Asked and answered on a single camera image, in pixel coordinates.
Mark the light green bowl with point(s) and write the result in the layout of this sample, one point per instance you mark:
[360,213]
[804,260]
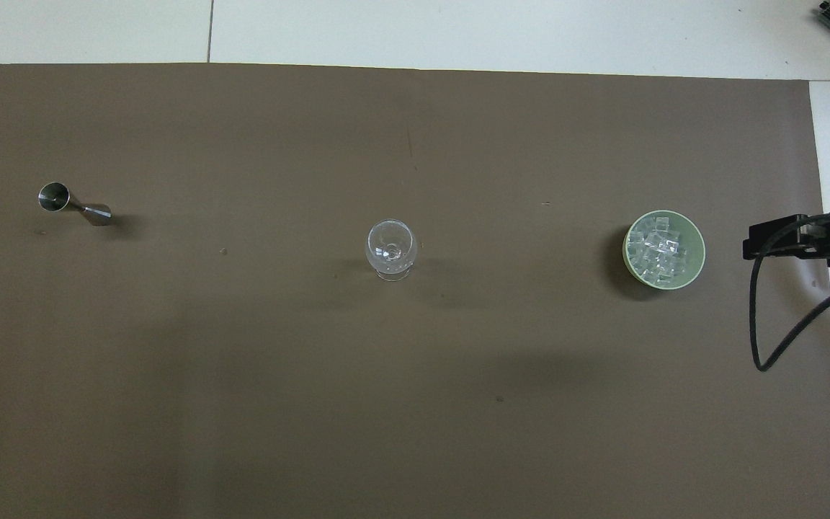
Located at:
[696,249]

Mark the steel double jigger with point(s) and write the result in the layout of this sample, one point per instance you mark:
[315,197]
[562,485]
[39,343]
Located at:
[55,197]

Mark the clear ice cube pile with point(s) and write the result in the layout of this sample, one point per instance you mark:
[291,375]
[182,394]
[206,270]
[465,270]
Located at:
[662,250]

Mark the clear stemmed wine glass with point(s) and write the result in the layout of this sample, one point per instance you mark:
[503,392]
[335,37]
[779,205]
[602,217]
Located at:
[390,249]

